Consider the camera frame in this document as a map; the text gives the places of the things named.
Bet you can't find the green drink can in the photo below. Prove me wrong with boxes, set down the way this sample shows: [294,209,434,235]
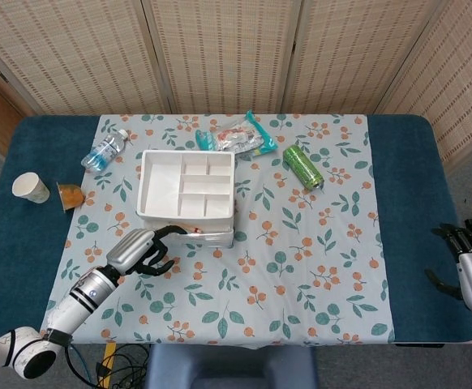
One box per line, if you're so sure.
[282,144,325,190]

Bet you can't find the clear plastic drawer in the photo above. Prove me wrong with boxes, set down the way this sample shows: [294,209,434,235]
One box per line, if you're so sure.
[154,224,235,249]

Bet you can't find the blue cable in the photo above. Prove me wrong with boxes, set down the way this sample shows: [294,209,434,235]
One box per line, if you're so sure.
[73,346,99,386]

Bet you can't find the teal white snack bag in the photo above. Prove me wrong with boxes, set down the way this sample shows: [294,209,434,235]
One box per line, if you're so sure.
[232,109,280,158]

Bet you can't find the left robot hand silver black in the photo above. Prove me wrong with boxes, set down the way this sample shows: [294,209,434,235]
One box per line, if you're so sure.
[105,224,189,279]

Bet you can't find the white compartment trays stack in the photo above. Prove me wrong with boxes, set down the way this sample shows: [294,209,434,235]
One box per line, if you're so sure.
[135,148,237,249]

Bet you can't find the woven bamboo screen panel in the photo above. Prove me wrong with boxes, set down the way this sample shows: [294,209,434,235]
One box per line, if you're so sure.
[140,0,307,115]
[280,0,440,115]
[0,0,173,117]
[375,0,472,168]

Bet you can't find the white paper cup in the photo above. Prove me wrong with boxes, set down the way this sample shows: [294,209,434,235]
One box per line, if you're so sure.
[11,172,51,203]

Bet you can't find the black cable bundle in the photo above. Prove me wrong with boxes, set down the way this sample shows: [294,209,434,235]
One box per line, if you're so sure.
[67,343,152,389]

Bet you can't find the orange fruit jelly cup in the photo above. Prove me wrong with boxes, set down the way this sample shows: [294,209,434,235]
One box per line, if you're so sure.
[56,182,86,212]

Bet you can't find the small teal packet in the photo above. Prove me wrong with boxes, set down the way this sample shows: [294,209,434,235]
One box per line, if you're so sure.
[195,128,217,152]

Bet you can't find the clear snack packet red print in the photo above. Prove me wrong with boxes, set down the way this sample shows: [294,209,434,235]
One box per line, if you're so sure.
[215,123,264,154]

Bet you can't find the blue padded chair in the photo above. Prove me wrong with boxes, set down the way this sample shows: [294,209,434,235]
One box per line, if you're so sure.
[144,344,318,389]

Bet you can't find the clear water bottle blue label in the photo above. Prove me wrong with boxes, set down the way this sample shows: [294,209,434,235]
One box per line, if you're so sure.
[80,129,130,174]

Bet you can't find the floral print tablecloth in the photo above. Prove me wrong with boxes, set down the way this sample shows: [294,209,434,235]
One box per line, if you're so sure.
[37,113,395,350]

